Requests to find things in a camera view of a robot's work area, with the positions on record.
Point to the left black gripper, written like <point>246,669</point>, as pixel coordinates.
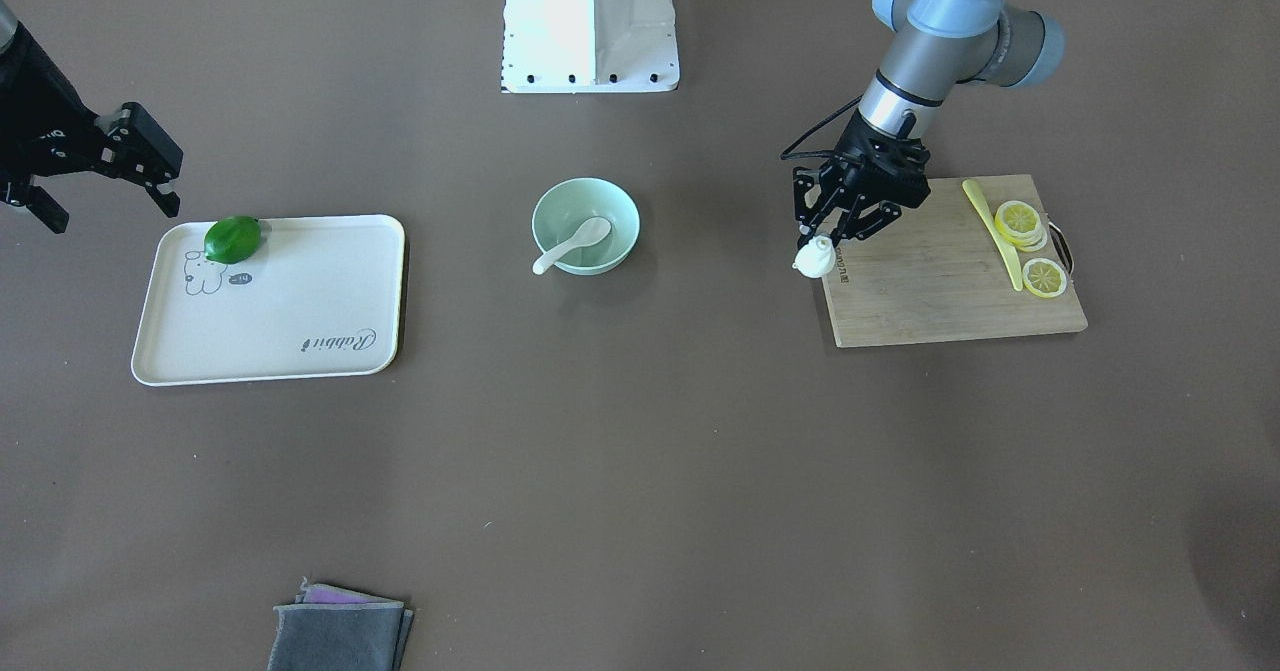
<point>858,143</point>

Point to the white rabbit tray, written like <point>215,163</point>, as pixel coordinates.
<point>321,298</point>

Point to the green lime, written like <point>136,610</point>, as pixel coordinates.
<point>233,239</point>

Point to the lemon slice upper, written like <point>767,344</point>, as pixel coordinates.
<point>1021,225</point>

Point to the wooden cutting board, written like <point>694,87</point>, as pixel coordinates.
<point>932,276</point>

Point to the lemon slice lower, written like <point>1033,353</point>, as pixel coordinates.
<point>1044,278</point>

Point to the light green bowl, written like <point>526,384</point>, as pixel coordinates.
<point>566,206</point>

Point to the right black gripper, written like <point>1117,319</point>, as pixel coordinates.
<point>38,123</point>

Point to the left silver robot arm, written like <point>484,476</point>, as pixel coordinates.
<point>941,44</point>

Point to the lemon slice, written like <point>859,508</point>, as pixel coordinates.
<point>1044,278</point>
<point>1021,225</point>

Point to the folded grey cloth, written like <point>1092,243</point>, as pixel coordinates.
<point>331,628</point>

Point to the white pillar with base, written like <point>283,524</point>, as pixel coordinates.
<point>589,46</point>

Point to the white ceramic spoon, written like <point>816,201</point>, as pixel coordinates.
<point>592,231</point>

